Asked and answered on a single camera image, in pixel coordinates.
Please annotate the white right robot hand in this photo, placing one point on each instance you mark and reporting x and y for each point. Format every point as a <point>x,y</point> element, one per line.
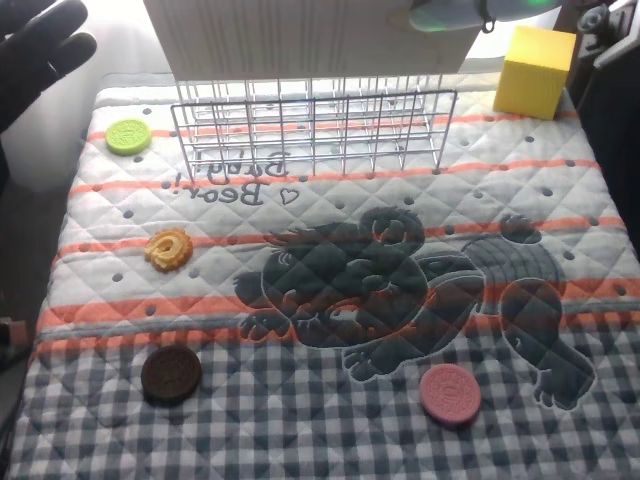
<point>450,15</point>

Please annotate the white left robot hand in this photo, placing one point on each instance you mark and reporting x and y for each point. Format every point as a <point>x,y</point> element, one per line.
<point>25,65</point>

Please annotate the yellow foam block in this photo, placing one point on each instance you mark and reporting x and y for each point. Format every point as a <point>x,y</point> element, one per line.
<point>532,75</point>

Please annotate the green toy sandwich cookie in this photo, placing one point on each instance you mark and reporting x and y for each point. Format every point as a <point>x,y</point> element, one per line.
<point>128,136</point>

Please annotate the yellow toy butter cookie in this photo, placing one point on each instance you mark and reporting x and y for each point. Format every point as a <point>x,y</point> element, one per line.
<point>168,250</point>

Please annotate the grey quilt with printed bear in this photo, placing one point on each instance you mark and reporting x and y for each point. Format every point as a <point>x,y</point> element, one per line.
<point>320,280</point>

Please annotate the brown toy sandwich cookie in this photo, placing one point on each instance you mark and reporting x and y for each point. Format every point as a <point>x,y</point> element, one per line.
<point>171,375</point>

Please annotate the pink toy sandwich cookie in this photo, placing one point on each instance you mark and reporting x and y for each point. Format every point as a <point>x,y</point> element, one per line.
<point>450,395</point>

